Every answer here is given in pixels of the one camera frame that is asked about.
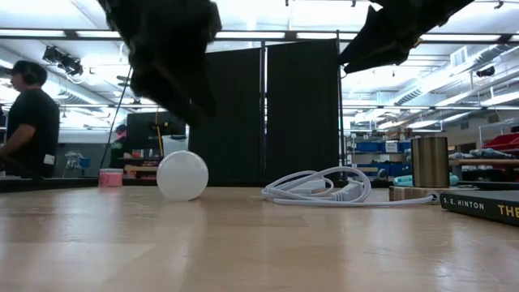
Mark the black aluminium table frame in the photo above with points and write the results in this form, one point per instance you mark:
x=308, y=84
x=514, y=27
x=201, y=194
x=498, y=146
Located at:
x=61, y=184

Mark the translucent white storage bin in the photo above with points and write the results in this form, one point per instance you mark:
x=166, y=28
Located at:
x=174, y=144

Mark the black monitor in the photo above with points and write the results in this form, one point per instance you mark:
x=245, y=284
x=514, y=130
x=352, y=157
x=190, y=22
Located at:
x=140, y=130

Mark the white lightbulb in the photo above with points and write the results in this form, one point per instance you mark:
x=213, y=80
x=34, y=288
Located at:
x=182, y=176

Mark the brass lamp base with socket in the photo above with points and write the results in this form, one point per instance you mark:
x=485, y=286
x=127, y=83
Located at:
x=430, y=162

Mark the wide blue storage bin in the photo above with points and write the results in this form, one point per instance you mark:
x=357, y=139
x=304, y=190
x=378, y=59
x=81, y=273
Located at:
x=389, y=169

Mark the red storage bin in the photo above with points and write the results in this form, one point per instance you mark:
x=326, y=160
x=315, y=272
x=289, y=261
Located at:
x=503, y=142

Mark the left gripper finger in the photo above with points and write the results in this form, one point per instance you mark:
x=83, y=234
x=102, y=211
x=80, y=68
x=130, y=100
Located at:
x=200, y=85
x=170, y=97

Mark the wooden workbench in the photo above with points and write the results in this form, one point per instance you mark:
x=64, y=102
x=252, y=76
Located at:
x=486, y=162

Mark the small black ceiling device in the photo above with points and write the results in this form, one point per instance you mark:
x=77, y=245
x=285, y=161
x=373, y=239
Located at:
x=485, y=71

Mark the small pink cup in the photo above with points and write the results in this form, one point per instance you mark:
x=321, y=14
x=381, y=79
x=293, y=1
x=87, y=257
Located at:
x=110, y=178

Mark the black Outsiders paperback book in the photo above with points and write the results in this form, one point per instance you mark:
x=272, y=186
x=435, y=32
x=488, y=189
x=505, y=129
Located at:
x=478, y=207

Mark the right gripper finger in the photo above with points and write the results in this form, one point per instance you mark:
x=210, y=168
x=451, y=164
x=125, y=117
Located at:
x=373, y=36
x=381, y=58

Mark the person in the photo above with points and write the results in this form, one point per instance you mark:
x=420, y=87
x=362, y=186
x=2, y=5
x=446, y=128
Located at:
x=32, y=121

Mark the teal calculator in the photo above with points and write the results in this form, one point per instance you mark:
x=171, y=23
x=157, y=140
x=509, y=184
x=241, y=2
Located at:
x=401, y=181

